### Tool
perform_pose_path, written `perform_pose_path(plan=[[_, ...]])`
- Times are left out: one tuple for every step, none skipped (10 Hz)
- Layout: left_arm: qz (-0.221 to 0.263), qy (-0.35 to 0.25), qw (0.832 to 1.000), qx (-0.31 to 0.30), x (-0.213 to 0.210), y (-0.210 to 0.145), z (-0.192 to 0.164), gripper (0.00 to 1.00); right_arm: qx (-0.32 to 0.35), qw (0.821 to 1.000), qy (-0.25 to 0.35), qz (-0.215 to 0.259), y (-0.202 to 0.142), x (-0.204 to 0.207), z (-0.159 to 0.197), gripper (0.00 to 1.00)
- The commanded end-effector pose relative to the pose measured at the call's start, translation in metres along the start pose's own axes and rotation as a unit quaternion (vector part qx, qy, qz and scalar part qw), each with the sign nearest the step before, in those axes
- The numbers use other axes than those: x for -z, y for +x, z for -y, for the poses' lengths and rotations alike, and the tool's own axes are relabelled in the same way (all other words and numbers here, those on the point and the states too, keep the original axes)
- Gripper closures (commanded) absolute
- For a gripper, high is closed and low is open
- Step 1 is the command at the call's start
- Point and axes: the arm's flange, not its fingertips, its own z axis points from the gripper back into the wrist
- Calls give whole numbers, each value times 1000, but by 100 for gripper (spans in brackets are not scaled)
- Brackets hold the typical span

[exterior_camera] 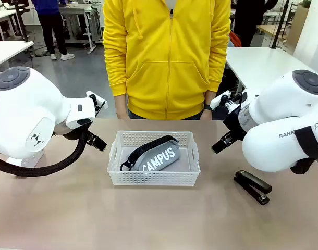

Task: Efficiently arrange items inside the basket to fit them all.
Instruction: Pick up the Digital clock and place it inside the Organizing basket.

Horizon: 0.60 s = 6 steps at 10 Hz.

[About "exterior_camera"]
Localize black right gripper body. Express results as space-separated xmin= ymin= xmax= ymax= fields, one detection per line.
xmin=223 ymin=106 xmax=250 ymax=143

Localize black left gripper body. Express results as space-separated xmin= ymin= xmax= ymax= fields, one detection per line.
xmin=53 ymin=120 xmax=94 ymax=141

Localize black stapler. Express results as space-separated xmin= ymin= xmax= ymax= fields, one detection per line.
xmin=233 ymin=169 xmax=273 ymax=206

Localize grey campus pencil case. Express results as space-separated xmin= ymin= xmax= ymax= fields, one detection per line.
xmin=119 ymin=135 xmax=182 ymax=173

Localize white perforated plastic basket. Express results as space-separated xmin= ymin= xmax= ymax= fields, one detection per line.
xmin=106 ymin=130 xmax=201 ymax=187

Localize person's right hand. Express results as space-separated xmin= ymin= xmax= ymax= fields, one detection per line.
xmin=115 ymin=94 xmax=130 ymax=120

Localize blue jeans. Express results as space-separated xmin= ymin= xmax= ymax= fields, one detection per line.
xmin=127 ymin=108 xmax=204 ymax=121

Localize large white table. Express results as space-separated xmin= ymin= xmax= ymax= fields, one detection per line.
xmin=225 ymin=46 xmax=318 ymax=92

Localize orange chair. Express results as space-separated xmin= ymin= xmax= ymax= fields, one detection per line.
xmin=229 ymin=32 xmax=241 ymax=48

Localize person in yellow hoodie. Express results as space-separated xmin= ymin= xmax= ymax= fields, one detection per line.
xmin=102 ymin=0 xmax=231 ymax=120

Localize light wood desk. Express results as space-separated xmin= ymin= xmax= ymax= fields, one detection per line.
xmin=256 ymin=24 xmax=288 ymax=36

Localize white side table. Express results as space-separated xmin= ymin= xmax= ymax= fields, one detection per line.
xmin=0 ymin=40 xmax=35 ymax=72

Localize person in black clothes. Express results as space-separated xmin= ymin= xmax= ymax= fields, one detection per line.
xmin=233 ymin=0 xmax=278 ymax=48

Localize black upright pole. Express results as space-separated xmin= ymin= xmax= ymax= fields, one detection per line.
xmin=269 ymin=0 xmax=291 ymax=50

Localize person in blue top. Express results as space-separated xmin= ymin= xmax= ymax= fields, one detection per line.
xmin=31 ymin=0 xmax=76 ymax=61

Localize brown wooden cabinet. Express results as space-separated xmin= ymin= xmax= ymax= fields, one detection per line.
xmin=287 ymin=4 xmax=310 ymax=53

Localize grey desk with white legs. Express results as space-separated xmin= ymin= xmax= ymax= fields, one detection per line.
xmin=58 ymin=2 xmax=104 ymax=55

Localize white background desk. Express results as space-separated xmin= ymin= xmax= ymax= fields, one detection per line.
xmin=0 ymin=9 xmax=19 ymax=40

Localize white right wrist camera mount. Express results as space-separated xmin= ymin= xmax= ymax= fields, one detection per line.
xmin=210 ymin=90 xmax=243 ymax=110

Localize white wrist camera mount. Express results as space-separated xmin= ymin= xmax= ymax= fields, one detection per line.
xmin=210 ymin=90 xmax=243 ymax=110
xmin=85 ymin=90 xmax=108 ymax=118

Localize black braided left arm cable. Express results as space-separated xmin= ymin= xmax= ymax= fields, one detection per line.
xmin=0 ymin=129 xmax=87 ymax=178

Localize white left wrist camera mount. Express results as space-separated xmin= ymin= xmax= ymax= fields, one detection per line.
xmin=85 ymin=90 xmax=108 ymax=118

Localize black strap on right arm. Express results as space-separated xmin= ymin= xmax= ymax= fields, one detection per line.
xmin=295 ymin=127 xmax=318 ymax=160

